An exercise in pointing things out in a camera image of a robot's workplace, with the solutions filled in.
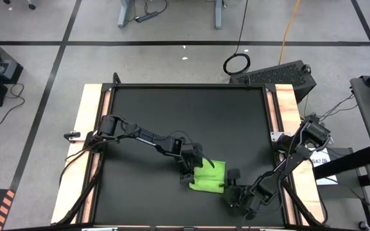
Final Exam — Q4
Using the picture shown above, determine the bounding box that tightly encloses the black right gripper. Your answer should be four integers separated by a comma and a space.
225, 168, 258, 221

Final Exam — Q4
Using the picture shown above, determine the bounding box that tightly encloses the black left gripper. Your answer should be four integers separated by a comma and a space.
179, 142, 216, 186

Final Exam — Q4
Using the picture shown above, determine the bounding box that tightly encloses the green microfibre towel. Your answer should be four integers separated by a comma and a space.
188, 158, 227, 194

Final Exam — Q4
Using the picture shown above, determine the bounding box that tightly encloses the white paper label sheet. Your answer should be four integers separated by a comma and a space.
306, 147, 339, 187

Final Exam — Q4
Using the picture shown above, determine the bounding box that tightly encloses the light wooden side board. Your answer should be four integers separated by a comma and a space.
50, 83, 112, 225
266, 83, 326, 225

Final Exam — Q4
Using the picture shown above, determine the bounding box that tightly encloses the black desk support bar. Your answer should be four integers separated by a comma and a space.
313, 145, 370, 181

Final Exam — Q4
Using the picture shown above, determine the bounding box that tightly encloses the black perforated computer case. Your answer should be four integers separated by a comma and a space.
229, 60, 318, 104

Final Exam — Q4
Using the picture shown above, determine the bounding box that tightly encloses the grey side desk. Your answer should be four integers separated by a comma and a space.
349, 76, 370, 169

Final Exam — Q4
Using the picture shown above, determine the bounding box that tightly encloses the grey desk leg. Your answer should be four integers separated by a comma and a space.
118, 0, 132, 29
215, 0, 224, 30

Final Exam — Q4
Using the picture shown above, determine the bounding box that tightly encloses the black power strip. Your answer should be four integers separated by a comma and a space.
134, 11, 159, 24

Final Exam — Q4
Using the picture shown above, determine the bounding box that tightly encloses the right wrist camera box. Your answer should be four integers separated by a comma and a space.
251, 180, 270, 199

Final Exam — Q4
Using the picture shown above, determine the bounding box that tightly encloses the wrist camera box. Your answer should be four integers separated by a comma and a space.
168, 137, 185, 154
251, 180, 270, 199

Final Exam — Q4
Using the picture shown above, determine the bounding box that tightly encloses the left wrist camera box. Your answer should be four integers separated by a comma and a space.
168, 137, 185, 154

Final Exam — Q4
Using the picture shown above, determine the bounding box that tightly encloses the black diagonal frame strut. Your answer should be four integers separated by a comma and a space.
280, 178, 329, 226
57, 171, 100, 225

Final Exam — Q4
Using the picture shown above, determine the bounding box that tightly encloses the black coiled floor cable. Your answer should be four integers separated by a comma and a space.
222, 0, 252, 77

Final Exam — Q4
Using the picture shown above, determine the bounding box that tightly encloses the yellow floor cable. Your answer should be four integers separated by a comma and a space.
277, 0, 302, 65

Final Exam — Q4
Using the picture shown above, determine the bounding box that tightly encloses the thin black floor cable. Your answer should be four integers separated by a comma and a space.
0, 82, 26, 127

